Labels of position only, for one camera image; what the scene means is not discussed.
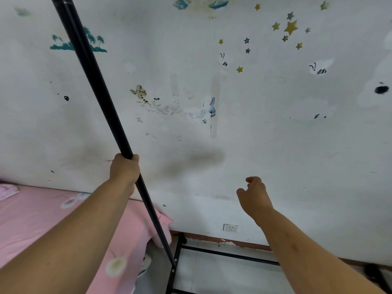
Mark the person's right hand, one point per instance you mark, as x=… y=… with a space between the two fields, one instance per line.
x=255 y=199

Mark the person's left hand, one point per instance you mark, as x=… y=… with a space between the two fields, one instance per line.
x=124 y=171

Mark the black metal clothes rack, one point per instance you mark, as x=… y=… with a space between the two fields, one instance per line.
x=98 y=82

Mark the person's left forearm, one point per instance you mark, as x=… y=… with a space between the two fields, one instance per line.
x=61 y=248

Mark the person's right forearm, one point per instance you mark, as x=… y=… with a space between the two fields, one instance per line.
x=312 y=260

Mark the faded white bear sticker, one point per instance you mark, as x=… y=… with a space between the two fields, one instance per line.
x=372 y=91

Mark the group of star stickers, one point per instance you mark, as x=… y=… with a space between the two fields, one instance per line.
x=290 y=26

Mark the blue white cartoon sticker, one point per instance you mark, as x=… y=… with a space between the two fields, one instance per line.
x=199 y=3

